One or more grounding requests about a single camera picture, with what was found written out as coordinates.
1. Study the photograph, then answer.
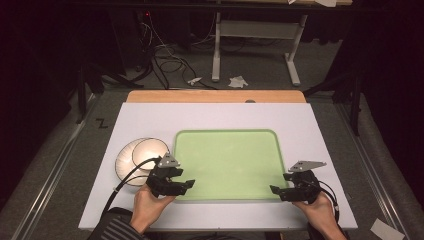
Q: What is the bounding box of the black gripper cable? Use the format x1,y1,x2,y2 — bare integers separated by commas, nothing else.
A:
314,179,342,224
99,156,163,218

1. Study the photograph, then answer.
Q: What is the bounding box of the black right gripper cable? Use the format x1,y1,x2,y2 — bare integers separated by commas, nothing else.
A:
314,179,342,224

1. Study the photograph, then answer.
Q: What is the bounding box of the flat white paper sheet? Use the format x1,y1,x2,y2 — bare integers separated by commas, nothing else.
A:
369,217,406,240

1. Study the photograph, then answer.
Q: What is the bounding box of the aluminium floor rail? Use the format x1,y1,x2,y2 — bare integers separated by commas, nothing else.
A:
334,102,412,240
10,93,102,240

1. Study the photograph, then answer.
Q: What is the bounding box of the wooden table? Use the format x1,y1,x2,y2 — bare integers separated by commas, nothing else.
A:
126,89,307,104

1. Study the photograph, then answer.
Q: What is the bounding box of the light green plastic tray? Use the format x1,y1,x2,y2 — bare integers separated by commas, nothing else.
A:
172,128,290,203

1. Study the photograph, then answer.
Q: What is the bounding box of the large crumpled white paper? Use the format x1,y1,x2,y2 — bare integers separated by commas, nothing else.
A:
228,75,249,89

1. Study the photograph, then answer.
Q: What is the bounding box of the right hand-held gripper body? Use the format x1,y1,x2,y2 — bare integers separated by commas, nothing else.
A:
282,160,328,205

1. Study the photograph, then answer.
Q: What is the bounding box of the white metal desk frame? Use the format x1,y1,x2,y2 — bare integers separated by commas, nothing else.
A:
211,10,310,87

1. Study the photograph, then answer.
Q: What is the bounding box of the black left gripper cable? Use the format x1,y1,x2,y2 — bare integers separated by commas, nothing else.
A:
99,156,163,218

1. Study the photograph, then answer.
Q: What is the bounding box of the person's left hand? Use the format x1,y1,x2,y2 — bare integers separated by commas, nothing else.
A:
129,183,177,235

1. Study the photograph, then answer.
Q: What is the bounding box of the person's right hand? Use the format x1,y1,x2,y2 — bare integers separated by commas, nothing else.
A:
292,191,338,235

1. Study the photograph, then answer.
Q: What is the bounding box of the white bowl with dark rim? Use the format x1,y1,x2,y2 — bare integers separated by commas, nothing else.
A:
131,137,170,171

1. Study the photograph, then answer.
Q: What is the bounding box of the bundle of floor cables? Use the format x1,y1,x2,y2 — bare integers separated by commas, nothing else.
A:
134,12,218,91

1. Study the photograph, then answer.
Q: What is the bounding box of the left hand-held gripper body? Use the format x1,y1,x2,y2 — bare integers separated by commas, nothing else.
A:
145,152,185,198

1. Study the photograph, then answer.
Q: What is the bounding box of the black metal stand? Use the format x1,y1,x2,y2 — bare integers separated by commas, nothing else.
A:
302,70,365,137
75,60,145,125

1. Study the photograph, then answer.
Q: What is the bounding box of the white table board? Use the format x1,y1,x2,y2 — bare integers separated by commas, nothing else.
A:
77,101,359,232

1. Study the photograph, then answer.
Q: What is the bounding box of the person's striped left sleeve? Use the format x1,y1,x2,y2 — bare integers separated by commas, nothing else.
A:
87,207,149,240

